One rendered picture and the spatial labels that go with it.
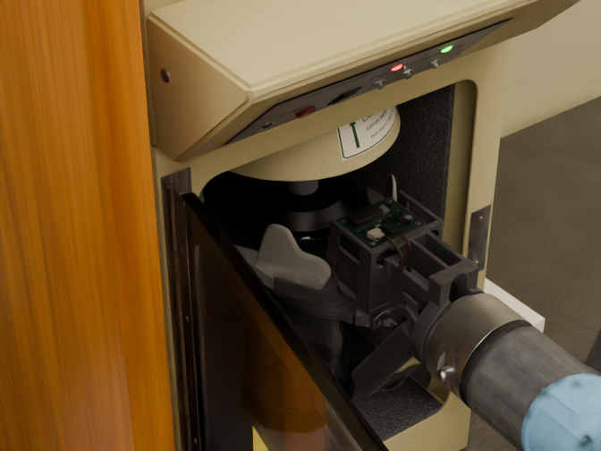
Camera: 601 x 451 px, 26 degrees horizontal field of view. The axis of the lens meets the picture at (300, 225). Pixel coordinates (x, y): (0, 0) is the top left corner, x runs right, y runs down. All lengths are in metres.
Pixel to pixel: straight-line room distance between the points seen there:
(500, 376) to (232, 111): 0.29
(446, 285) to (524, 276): 0.58
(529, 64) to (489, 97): 0.74
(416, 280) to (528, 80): 0.87
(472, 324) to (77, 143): 0.33
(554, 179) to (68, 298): 0.94
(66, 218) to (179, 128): 0.09
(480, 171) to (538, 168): 0.62
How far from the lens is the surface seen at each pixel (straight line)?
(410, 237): 0.98
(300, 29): 0.78
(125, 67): 0.71
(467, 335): 0.93
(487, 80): 1.04
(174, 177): 0.88
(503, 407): 0.91
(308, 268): 1.03
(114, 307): 0.80
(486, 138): 1.07
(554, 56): 1.82
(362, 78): 0.82
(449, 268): 0.96
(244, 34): 0.78
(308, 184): 1.07
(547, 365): 0.91
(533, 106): 1.83
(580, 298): 1.50
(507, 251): 1.56
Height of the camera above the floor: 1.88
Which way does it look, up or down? 36 degrees down
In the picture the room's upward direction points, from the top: straight up
